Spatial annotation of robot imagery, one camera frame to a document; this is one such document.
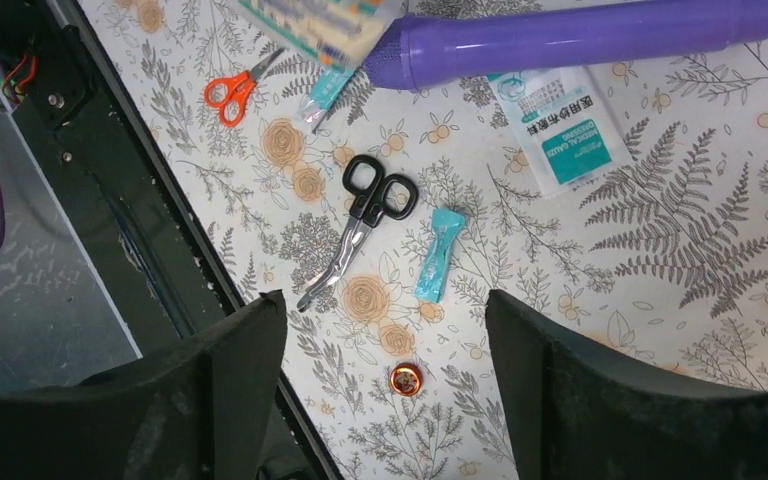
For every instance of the black mounting base plate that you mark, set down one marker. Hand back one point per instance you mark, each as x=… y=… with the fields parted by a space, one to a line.
x=125 y=209

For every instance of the gauze dressing packet right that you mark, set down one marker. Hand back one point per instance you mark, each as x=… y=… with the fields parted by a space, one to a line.
x=563 y=125

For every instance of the orange handled scissors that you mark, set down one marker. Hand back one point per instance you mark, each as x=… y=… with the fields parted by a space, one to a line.
x=229 y=95

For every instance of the teal wrapped packet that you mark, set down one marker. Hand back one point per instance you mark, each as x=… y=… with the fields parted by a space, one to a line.
x=317 y=103
x=445 y=227

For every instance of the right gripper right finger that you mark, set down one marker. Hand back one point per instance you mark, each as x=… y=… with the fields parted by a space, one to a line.
x=577 y=409

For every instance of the teal wrapped packet left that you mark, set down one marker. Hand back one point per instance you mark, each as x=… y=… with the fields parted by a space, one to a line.
x=317 y=103

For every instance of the black handled scissors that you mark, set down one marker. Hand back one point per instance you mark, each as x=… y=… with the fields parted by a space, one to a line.
x=367 y=210

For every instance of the teal wrapped packet right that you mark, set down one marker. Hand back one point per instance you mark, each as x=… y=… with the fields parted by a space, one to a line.
x=445 y=227

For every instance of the purple flashlight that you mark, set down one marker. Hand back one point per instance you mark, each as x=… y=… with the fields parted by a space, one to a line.
x=418 y=52

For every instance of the adhesive bandage pack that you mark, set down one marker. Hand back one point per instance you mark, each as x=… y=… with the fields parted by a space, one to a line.
x=337 y=34

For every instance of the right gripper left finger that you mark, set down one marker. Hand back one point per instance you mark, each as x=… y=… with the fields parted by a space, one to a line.
x=196 y=410

